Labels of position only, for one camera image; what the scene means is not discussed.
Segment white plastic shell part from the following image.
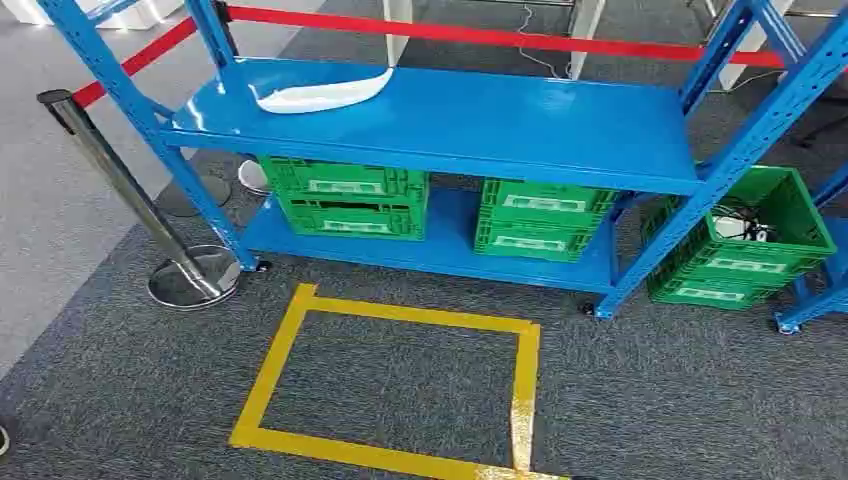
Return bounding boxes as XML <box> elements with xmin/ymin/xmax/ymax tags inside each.
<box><xmin>248</xmin><ymin>66</ymin><xmax>395</xmax><ymax>115</ymax></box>

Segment blue metal shelf rack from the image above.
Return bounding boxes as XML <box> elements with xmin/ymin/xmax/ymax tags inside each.
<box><xmin>36</xmin><ymin>0</ymin><xmax>848</xmax><ymax>321</ymax></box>
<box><xmin>773</xmin><ymin>164</ymin><xmax>848</xmax><ymax>337</ymax></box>

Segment yellow floor tape square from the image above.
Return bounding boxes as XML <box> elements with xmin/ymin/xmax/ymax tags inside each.
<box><xmin>227</xmin><ymin>282</ymin><xmax>572</xmax><ymax>480</ymax></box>

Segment red barrier belt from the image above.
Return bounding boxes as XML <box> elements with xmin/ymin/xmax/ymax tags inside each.
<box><xmin>225</xmin><ymin>5</ymin><xmax>787</xmax><ymax>70</ymax></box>
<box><xmin>71</xmin><ymin>16</ymin><xmax>200</xmax><ymax>109</ymax></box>

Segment white device in crate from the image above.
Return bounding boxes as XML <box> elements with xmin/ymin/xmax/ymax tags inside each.
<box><xmin>713</xmin><ymin>215</ymin><xmax>748</xmax><ymax>240</ymax></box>

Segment white table leg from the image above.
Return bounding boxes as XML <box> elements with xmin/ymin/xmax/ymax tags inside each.
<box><xmin>718</xmin><ymin>25</ymin><xmax>771</xmax><ymax>92</ymax></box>

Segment open green plastic crate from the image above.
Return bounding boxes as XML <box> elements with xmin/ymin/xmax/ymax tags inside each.
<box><xmin>643</xmin><ymin>164</ymin><xmax>838</xmax><ymax>287</ymax></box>

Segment white furniture base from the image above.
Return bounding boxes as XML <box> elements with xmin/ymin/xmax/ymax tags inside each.
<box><xmin>0</xmin><ymin>0</ymin><xmax>185</xmax><ymax>32</ymax></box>

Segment thin white floor cable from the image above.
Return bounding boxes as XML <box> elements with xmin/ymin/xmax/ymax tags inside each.
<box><xmin>515</xmin><ymin>5</ymin><xmax>572</xmax><ymax>80</ymax></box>

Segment dark-topped stanchion post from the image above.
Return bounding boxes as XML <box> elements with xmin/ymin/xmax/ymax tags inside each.
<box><xmin>210</xmin><ymin>0</ymin><xmax>272</xmax><ymax>198</ymax></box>

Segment chrome stanchion post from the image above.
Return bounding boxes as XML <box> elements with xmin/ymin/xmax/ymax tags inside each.
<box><xmin>36</xmin><ymin>89</ymin><xmax>242</xmax><ymax>311</ymax></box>

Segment black cables in crate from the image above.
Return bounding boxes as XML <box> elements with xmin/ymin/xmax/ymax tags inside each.
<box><xmin>720</xmin><ymin>200</ymin><xmax>778</xmax><ymax>244</ymax></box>

